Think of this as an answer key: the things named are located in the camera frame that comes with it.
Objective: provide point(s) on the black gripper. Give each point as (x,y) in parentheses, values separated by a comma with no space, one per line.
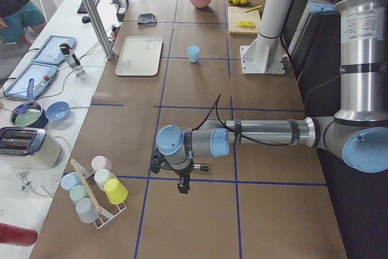
(185,173)

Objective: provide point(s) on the metal muddler stick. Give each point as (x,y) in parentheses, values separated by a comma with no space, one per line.
(201,167)

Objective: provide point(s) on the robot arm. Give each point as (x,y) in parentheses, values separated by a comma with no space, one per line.
(357,133)

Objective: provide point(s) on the light blue plastic cup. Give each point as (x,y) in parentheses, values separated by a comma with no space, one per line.
(193,53)

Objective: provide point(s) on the yellow cup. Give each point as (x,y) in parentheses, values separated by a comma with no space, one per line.
(116,192)

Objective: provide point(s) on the white cup rack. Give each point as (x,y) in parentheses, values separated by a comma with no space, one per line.
(105,215)

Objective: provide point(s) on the white cup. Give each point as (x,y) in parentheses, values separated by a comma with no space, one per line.
(101,176)

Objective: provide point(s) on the pink cup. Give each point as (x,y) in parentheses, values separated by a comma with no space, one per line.
(101,162)

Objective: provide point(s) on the grey cup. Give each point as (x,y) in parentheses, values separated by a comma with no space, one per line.
(86,210)

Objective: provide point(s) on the green cup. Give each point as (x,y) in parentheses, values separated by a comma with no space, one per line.
(77,193)

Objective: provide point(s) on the blue cup on rack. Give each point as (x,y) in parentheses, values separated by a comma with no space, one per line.
(70,180)

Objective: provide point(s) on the wooden cutting board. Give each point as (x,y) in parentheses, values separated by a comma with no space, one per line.
(237,14)

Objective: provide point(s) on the lemon slices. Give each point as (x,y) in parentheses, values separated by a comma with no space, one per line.
(245,24)

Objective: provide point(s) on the yellow plastic knife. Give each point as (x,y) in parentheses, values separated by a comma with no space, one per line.
(253,8)

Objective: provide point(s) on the folded grey cloth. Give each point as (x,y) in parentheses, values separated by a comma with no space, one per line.
(147,19)

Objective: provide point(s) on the cream bear tray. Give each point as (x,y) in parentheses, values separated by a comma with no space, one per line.
(139,56)

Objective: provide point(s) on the black computer mouse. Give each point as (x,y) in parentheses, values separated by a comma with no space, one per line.
(86,19)

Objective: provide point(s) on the blue bowl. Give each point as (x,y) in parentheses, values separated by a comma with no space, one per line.
(58,111)

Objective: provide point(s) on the clear water bottle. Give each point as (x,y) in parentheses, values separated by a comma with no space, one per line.
(72,60)

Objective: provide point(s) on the teach pendant far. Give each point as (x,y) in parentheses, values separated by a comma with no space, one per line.
(49,52)

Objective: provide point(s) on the teach pendant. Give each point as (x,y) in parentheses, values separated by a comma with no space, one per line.
(43,74)
(49,52)

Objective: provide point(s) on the cream toaster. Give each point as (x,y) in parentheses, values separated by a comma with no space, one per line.
(29,148)

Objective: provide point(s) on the blue saucepan with lid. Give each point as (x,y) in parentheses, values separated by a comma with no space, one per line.
(30,113)

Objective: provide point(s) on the red bottle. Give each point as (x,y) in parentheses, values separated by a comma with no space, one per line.
(18,236)

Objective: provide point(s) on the person standing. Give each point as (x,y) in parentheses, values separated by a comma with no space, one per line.
(16,15)

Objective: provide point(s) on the teach pendant near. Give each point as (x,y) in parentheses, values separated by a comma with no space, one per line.
(43,74)

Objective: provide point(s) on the aluminium frame post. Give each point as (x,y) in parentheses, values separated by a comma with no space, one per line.
(99,28)

